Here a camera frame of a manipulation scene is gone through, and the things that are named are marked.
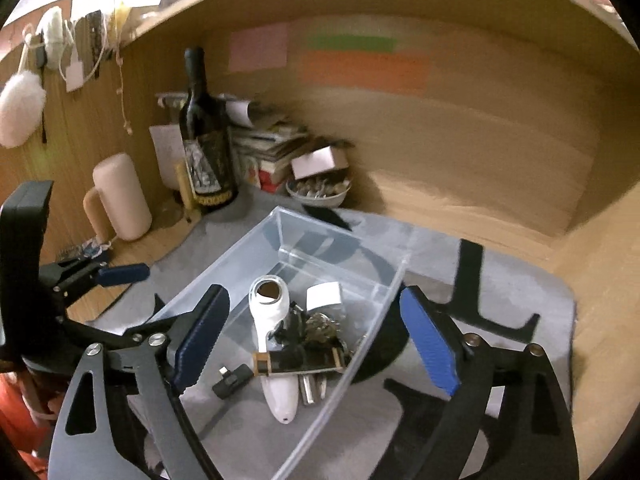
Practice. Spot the small white cardboard box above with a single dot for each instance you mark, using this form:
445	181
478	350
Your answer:
320	161

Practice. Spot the white fluffy duster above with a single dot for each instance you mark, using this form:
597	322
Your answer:
22	104

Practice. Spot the metal rod tool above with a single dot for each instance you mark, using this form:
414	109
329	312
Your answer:
308	388

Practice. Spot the white travel plug adapter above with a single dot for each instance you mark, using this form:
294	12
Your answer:
323	296

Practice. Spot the white handheld massager device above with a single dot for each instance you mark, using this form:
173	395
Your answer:
269	300

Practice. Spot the clear plastic storage bin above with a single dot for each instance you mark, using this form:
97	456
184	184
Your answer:
300	319

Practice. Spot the yellow tube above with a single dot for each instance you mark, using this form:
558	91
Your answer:
184	185

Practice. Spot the silver tube with orange cap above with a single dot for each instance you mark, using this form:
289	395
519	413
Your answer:
298	361

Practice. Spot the orange sticky note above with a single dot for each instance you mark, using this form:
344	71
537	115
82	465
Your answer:
377	71

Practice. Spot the dark wine bottle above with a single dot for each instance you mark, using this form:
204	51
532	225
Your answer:
204	130

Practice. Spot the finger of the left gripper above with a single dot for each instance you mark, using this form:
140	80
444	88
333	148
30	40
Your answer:
109	276

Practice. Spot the white paper note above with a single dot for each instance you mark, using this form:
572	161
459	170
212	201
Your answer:
168	146

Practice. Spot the green sticky note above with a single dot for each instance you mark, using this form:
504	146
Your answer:
345	42

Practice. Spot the pink sticky note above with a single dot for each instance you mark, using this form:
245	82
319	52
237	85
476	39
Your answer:
258	48

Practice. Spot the small black adapter gadget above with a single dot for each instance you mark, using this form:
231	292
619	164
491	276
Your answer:
231	381

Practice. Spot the white bowl of pebbles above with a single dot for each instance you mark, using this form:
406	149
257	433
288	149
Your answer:
319	192

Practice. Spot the stack of books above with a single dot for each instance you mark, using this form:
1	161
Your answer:
264	141

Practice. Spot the beige cylindrical speaker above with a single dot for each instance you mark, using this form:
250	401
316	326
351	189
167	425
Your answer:
120	192

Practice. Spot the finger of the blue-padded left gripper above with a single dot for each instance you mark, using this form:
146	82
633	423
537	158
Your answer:
118	399

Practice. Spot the bunch of keys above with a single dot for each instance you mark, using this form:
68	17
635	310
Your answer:
323	331

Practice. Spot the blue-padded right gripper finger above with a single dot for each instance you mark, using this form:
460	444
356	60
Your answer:
533	437

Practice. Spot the grey black patterned mat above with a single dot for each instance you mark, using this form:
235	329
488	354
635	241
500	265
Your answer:
346	435

